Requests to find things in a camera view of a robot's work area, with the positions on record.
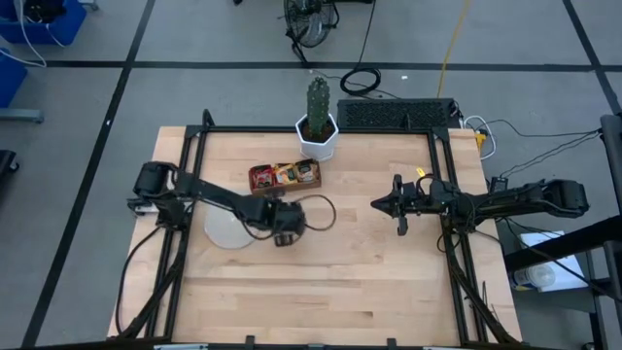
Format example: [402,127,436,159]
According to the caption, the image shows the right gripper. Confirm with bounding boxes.
[370,173,441,238]

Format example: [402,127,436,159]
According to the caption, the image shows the wooden compartment tea box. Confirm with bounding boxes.
[247,157,324,197]

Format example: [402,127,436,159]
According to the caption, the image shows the brown tea packet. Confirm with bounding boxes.
[295,158,320,184]

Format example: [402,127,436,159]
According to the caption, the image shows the round pale plate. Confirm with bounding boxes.
[203,205,258,251]

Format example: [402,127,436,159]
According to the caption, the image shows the white hexagonal plant pot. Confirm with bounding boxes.
[294,113,340,163]

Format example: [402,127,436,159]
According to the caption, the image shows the black perforated computer case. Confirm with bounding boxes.
[336,97,462,130]

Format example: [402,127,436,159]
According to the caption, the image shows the green cactus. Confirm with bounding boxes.
[305,76,331,137]

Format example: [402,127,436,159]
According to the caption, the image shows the clear plastic bottle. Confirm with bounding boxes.
[508,263,559,293]

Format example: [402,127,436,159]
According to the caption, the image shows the white box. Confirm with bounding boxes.
[518,230,590,294]

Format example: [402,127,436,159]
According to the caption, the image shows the black floor fan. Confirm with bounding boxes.
[283,0,340,67]

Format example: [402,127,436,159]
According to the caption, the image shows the black metal stand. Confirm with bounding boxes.
[502,114,622,350]

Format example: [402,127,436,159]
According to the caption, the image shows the grey metal base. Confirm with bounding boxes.
[0,107,45,123]

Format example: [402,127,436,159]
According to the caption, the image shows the blue storage bin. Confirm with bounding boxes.
[0,0,88,47]
[0,48,29,109]

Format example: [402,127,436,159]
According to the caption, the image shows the black chair base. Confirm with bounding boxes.
[0,149,20,195]

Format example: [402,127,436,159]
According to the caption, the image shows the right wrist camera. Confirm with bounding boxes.
[405,184,430,216]

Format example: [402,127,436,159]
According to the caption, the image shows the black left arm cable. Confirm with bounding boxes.
[252,193,338,242]

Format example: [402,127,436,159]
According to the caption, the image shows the black aluminium table frame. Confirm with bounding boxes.
[116,109,524,350]

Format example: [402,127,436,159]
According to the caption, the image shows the black coiled cable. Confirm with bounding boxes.
[310,0,390,98]

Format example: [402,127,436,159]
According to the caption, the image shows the yellow hanging cable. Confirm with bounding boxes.
[435,0,472,98]

